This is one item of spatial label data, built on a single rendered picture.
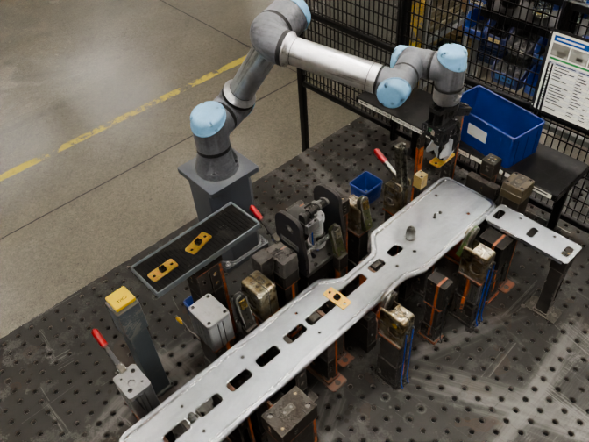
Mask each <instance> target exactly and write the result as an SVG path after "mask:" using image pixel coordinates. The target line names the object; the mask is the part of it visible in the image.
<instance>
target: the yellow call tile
mask: <svg viewBox="0 0 589 442"><path fill-rule="evenodd" d="M105 300H106V301H107V302H108V304H109V305H110V306H111V307H112V308H113V309H114V310H115V311H116V312H119V311H120V310H122V309H123V308H125V307H126V306H128V305H129V304H131V303H133V302H134V301H135V300H136V298H135V296H134V295H133V294H132V293H131V292H130V291H129V290H128V289H127V288H126V287H125V286H123V287H121V288H120V289H118V290H116V291H115V292H113V293H112V294H110V295H109V296H107V297H105Z"/></svg>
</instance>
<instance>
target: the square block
mask: <svg viewBox="0 0 589 442"><path fill-rule="evenodd" d="M534 183H535V181H534V180H532V179H530V178H528V177H527V176H525V175H522V174H519V173H517V172H513V173H512V174H511V175H510V176H509V177H508V178H507V179H506V180H505V181H504V182H503V183H502V186H501V188H500V199H499V202H498V206H499V205H500V204H504V205H506V206H507V207H509V208H511V209H513V210H515V211H517V212H519V213H521V214H522V215H524V213H525V210H526V207H527V204H528V201H529V196H530V195H531V194H532V190H533V188H534ZM498 206H497V207H498ZM504 214H505V212H504V211H503V210H499V211H498V212H497V213H495V218H497V219H499V218H501V217H502V216H503V215H504Z"/></svg>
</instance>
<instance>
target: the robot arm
mask: <svg viewBox="0 0 589 442"><path fill-rule="evenodd" d="M310 19H311V15H310V12H309V7H308V6H307V4H306V3H305V2H304V1H303V0H275V1H274V2H273V3H272V4H270V5H269V6H268V7H267V8H266V9H265V10H263V11H262V12H261V13H260V14H259V15H258V16H257V17H256V18H255V19H254V20H253V21H252V24H251V28H250V40H251V43H252V48H251V50H250V51H249V53H248V54H247V55H246V57H245V60H244V61H243V63H242V65H241V67H240V68H239V70H238V71H237V73H236V75H235V77H234V78H233V79H231V80H229V81H227V82H226V83H225V84H224V86H223V88H222V90H221V92H220V93H219V95H218V96H217V97H216V98H215V99H214V100H213V101H208V102H204V103H200V104H199V105H197V106H196V107H195V108H194V109H193V110H192V112H191V114H190V127H191V130H192V132H193V136H194V140H195V147H196V151H197V154H196V160H195V171H196V173H197V175H198V176H199V177H201V178H202V179H203V180H206V181H210V182H218V181H222V180H225V179H228V178H230V177H232V176H233V175H234V174H235V173H236V172H237V171H238V168H239V162H238V157H237V155H236V154H235V152H234V150H233V149H232V147H231V142H230V134H231V132H232V131H233V130H234V129H235V128H236V127H237V126H238V125H239V124H240V123H241V122H242V121H243V119H244V118H245V117H247V116H248V115H249V114H250V113H251V112H252V109H253V108H254V105H255V101H256V92H257V91H258V89H259V87H260V85H261V84H262V82H263V81H264V80H265V79H266V77H267V75H268V74H269V72H270V70H271V69H272V67H273V65H274V64H276V65H279V66H281V67H286V66H287V65H290V66H293V67H296V68H300V69H303V70H306V71H309V72H311V73H314V74H317V75H320V76H323V77H326V78H329V79H331V80H334V81H337V82H341V83H344V84H346V85H349V86H352V87H354V88H357V89H362V90H364V91H367V92H370V93H373V94H375V95H377V98H378V100H379V102H380V103H382V104H383V105H384V106H385V107H387V108H397V107H400V106H401V105H402V104H403V103H404V102H405V101H406V100H407V99H408V97H409V96H410V94H411V91H412V90H413V88H414V87H415V85H416V84H417V83H418V81H419V80H420V78H422V79H426V80H432V81H435V85H434V90H433V105H431V106H430V107H429V118H428V119H427V120H425V121H424V122H422V136H421V138H422V137H423V136H425V135H427V136H428V138H430V139H431V142H430V143H429V145H428V146H427V148H426V152H430V151H433V150H434V152H435V154H436V157H437V158H438V156H439V159H442V158H443V161H445V160H447V159H448V158H449V157H450V156H451V154H452V153H453V152H454V150H455V149H456V147H457V146H458V144H459V142H460V140H461V130H460V129H459V128H460V127H459V126H460V123H459V122H458V119H457V118H456V116H469V114H470V112H471V110H472V107H470V106H469V104H467V103H464V102H460V101H461V98H462V90H463V86H464V79H465V71H466V68H467V63H466V62H467V51H466V49H465V48H464V47H463V46H461V45H459V44H445V45H443V46H441V47H440V48H439V50H438V51H432V50H428V49H423V48H418V47H414V46H402V45H399V46H397V47H396V48H395V49H394V52H393V53H392V57H391V60H390V67H387V66H384V65H381V64H379V63H376V62H373V61H369V60H366V59H363V58H360V57H358V56H355V55H352V54H349V53H345V52H342V51H338V50H336V49H333V48H330V47H327V46H323V45H320V44H317V43H315V42H312V41H309V40H306V39H302V38H299V36H300V35H301V33H302V32H303V31H305V30H306V29H307V28H308V26H309V23H310ZM425 125H426V131H425V132H423V127H424V126H425ZM428 127H429V129H428ZM427 130H428V131H427ZM442 146H444V149H443V151H442Z"/></svg>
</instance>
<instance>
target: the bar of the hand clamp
mask: <svg viewBox="0 0 589 442"><path fill-rule="evenodd" d="M393 148H394V159H395V172H396V183H399V184H400V185H401V186H402V192H403V181H404V182H405V183H406V185H405V186H404V187H405V188H408V161H407V156H409V155H410V154H411V153H412V149H411V147H407V146H406V143H403V142H400V143H399V144H397V145H393ZM402 180H403V181H402Z"/></svg>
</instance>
